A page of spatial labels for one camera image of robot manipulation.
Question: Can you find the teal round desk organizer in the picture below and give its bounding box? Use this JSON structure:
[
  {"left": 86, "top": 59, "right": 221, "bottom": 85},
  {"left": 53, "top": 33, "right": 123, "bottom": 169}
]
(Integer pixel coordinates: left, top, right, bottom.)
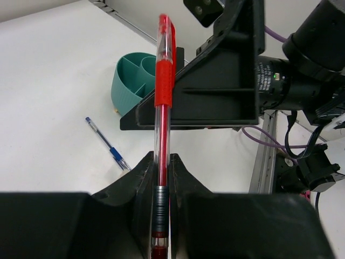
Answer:
[{"left": 111, "top": 52, "right": 156, "bottom": 116}]

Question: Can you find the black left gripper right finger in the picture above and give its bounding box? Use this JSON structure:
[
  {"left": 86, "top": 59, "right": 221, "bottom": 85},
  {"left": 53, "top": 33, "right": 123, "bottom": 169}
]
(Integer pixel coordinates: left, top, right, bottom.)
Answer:
[{"left": 169, "top": 154, "right": 215, "bottom": 258}]

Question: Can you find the blue ballpoint pen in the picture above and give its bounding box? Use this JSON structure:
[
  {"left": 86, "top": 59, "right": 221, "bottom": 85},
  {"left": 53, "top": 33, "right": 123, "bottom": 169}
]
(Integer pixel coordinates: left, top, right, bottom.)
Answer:
[{"left": 85, "top": 117, "right": 132, "bottom": 172}]

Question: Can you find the aluminium frame rail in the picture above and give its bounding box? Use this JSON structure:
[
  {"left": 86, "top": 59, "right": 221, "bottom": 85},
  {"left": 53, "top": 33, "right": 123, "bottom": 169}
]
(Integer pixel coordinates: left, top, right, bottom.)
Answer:
[{"left": 249, "top": 110, "right": 278, "bottom": 194}]

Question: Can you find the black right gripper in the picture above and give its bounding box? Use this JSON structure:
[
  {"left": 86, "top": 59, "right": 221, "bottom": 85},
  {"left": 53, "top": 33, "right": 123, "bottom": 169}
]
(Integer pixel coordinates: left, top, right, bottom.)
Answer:
[{"left": 119, "top": 0, "right": 266, "bottom": 131}]

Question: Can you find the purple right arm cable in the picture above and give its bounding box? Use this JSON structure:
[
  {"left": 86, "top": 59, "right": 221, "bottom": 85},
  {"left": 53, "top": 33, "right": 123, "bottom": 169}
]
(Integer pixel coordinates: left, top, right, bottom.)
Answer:
[{"left": 241, "top": 25, "right": 308, "bottom": 162}]

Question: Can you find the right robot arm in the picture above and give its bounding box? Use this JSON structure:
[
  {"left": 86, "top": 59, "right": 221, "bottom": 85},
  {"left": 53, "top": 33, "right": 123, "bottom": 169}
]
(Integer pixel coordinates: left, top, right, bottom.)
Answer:
[{"left": 167, "top": 1, "right": 344, "bottom": 258}]

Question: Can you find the red gel pen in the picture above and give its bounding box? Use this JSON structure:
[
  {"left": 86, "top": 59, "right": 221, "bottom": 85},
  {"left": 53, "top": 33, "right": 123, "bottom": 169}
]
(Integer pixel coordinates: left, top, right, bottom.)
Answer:
[{"left": 150, "top": 14, "right": 176, "bottom": 258}]

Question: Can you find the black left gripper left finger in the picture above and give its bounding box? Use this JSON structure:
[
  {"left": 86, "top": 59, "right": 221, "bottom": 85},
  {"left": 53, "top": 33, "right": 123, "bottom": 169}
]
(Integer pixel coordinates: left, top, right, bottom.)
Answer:
[{"left": 92, "top": 151, "right": 154, "bottom": 258}]

